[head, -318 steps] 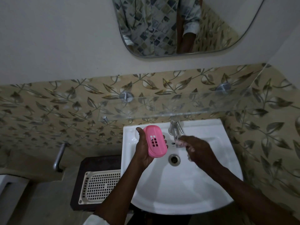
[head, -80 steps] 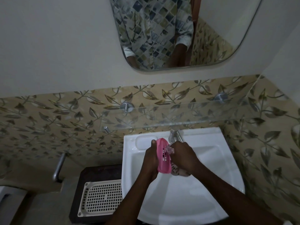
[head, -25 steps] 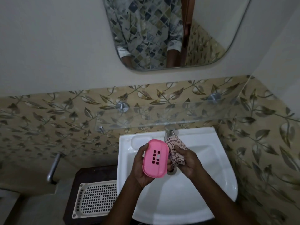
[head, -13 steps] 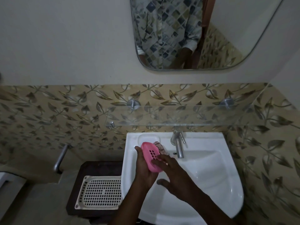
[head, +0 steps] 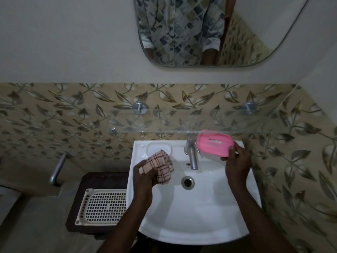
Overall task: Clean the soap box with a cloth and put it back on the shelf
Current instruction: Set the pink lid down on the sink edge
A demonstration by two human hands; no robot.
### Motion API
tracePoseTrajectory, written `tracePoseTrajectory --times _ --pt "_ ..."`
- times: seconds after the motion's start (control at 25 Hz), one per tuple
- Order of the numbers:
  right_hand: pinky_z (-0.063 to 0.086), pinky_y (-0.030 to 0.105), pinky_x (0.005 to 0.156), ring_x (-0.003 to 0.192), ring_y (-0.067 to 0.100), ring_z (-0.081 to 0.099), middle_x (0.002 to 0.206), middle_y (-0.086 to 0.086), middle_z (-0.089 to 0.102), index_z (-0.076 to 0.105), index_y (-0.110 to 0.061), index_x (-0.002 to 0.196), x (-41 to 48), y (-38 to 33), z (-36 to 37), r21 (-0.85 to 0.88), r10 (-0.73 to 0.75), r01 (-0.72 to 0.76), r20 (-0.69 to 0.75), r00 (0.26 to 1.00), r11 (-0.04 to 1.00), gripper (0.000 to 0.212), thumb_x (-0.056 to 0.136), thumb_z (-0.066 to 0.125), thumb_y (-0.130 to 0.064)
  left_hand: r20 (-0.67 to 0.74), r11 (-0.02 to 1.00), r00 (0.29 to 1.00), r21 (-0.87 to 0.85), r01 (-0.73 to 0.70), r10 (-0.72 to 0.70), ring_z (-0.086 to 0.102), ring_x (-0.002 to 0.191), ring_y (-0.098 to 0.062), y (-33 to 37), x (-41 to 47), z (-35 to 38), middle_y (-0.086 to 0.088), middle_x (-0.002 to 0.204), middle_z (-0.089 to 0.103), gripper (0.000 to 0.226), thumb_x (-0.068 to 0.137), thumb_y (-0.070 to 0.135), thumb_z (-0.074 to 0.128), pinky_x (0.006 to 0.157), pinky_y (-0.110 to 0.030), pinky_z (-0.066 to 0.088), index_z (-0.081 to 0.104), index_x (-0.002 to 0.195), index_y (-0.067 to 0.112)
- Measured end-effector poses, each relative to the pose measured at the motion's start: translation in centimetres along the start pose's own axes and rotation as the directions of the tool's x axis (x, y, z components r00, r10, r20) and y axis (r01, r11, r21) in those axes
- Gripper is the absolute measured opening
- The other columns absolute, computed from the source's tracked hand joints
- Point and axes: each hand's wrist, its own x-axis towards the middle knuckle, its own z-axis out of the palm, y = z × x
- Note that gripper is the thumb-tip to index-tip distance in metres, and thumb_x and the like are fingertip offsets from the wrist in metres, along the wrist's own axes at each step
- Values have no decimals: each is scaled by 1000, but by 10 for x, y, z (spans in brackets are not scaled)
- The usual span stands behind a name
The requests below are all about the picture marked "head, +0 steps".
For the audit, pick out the person's right hand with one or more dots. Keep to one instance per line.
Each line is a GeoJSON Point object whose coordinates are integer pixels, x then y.
{"type": "Point", "coordinates": [238, 171]}

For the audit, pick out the person's left hand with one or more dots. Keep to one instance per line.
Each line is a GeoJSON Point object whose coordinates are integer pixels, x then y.
{"type": "Point", "coordinates": [142, 185]}

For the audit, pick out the person's right thumb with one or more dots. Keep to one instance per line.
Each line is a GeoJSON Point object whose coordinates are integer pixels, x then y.
{"type": "Point", "coordinates": [226, 158]}

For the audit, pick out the person's left thumb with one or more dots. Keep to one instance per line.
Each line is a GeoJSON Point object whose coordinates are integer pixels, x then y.
{"type": "Point", "coordinates": [155, 178]}

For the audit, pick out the beige checkered cloth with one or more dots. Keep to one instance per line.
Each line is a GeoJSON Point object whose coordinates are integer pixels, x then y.
{"type": "Point", "coordinates": [163, 165]}

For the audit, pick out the pink soap box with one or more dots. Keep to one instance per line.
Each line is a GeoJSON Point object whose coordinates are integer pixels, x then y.
{"type": "Point", "coordinates": [214, 143]}

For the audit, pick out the person's left forearm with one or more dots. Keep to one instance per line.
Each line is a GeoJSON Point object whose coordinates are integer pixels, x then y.
{"type": "Point", "coordinates": [126, 223]}

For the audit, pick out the person's right forearm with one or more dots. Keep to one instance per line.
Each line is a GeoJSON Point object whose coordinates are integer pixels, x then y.
{"type": "Point", "coordinates": [256, 221]}

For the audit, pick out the chrome sink faucet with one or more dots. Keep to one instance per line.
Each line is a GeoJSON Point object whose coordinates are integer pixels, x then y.
{"type": "Point", "coordinates": [193, 158]}

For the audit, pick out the metal sink drain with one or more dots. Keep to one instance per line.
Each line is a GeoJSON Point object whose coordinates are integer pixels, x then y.
{"type": "Point", "coordinates": [188, 182]}

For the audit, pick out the white ceramic sink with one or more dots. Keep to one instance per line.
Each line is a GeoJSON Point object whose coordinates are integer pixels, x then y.
{"type": "Point", "coordinates": [200, 213]}

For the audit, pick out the white perforated plastic tray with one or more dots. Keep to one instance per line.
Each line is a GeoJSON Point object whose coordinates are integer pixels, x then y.
{"type": "Point", "coordinates": [101, 206]}

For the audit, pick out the small metal shelf peg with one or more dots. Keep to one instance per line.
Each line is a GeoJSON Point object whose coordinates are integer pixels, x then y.
{"type": "Point", "coordinates": [113, 131]}

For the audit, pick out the dark wooden stool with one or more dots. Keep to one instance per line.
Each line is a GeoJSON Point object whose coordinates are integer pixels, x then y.
{"type": "Point", "coordinates": [76, 208]}

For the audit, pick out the glass wall shelf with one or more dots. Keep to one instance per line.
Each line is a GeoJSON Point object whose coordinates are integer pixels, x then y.
{"type": "Point", "coordinates": [184, 123]}

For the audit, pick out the round metal shelf bracket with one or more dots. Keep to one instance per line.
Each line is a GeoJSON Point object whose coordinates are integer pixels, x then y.
{"type": "Point", "coordinates": [139, 107]}
{"type": "Point", "coordinates": [248, 107]}

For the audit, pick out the rounded wall mirror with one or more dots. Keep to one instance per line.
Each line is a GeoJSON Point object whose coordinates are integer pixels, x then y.
{"type": "Point", "coordinates": [184, 31]}

